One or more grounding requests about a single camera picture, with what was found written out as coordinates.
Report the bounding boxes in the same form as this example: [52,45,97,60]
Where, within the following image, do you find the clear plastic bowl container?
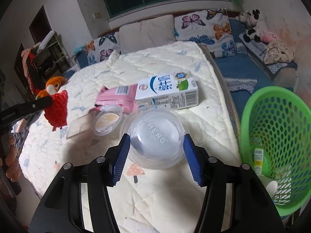
[120,107,185,170]

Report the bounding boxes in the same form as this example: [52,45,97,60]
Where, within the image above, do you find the small clear pudding cup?
[92,105,123,136]

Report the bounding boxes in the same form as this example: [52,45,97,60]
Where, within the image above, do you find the white blue milk carton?
[135,72,199,110]

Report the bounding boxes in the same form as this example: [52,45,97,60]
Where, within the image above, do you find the person's left hand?
[5,133,21,183]

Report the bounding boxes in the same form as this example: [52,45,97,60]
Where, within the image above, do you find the orange parrot plush toy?
[36,76,67,99]

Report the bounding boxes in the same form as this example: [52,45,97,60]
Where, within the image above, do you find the pink snack package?
[89,84,138,114]

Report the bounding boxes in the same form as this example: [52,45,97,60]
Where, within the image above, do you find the small bottle in basket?
[253,142,264,175]

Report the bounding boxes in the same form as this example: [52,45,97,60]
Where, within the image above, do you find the white quilted mattress pad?
[19,42,241,232]

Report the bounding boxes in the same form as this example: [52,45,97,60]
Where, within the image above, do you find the metal clothes rack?
[21,30,71,96]

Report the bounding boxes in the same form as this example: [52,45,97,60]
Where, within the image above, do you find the green plastic mesh basket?
[240,86,310,217]

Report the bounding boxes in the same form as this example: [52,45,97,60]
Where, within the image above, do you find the butterfly print pillow left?
[84,32,121,65]

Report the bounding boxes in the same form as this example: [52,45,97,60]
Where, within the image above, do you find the butterfly print pillow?
[84,32,121,65]
[174,9,237,58]

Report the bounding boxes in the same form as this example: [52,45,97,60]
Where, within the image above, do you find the blue patterned folded blanket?
[239,33,298,77]

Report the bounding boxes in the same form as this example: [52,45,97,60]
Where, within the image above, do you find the butterfly print pillow right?
[174,9,237,58]

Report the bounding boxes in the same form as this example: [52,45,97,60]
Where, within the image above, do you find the plain beige pillow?
[119,14,176,54]

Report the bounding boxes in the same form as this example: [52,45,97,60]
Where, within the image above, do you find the crumpled beige spotted cloth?
[264,41,295,65]

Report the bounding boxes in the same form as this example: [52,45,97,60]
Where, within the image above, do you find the black white cow plush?
[235,9,266,43]

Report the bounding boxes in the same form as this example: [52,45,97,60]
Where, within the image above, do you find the pink plush toy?
[260,31,280,44]

